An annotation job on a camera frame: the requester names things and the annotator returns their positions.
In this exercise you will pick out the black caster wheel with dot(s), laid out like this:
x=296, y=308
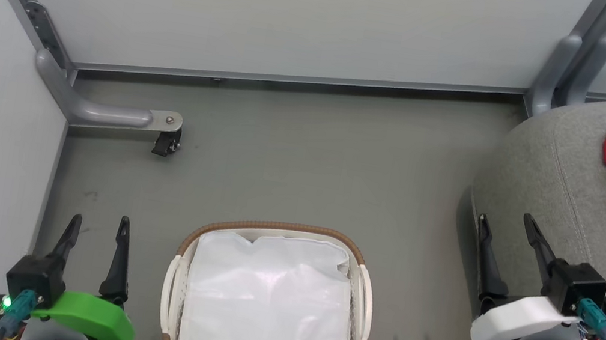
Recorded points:
x=166, y=143

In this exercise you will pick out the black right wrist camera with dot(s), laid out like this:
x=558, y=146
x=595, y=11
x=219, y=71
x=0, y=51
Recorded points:
x=576, y=286

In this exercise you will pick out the grey curved partition leg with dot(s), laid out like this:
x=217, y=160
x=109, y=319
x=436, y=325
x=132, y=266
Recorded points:
x=105, y=114
x=553, y=70
x=596, y=64

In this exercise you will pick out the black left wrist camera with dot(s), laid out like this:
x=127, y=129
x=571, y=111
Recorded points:
x=37, y=274

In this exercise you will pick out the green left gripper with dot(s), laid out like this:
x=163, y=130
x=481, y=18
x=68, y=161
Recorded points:
x=91, y=319

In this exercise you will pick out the teal camera connector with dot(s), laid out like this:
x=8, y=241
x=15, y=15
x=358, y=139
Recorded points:
x=595, y=320
x=18, y=310

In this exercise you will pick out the teal left camera connector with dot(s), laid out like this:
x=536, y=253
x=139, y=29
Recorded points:
x=18, y=310

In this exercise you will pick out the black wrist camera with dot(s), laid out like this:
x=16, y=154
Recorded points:
x=576, y=286
x=37, y=274

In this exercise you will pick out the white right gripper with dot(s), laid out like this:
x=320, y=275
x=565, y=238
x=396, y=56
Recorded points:
x=522, y=323

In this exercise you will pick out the grey partition bottom rail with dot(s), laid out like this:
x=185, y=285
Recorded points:
x=293, y=78

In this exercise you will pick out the teal right camera connector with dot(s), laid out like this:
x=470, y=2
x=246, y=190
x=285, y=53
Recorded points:
x=595, y=320

